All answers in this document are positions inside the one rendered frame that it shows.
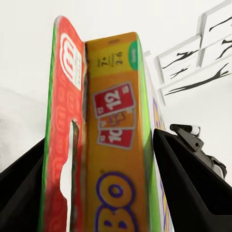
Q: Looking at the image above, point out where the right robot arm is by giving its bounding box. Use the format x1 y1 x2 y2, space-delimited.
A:
170 124 227 180

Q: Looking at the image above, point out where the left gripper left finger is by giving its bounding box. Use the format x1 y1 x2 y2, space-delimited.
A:
0 138 45 232

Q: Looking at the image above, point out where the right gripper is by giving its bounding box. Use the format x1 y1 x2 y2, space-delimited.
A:
174 126 207 163

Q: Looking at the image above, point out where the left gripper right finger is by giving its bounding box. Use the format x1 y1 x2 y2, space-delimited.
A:
153 129 232 232

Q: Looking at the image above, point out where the board game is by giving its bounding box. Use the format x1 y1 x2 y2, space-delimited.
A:
37 15 173 232

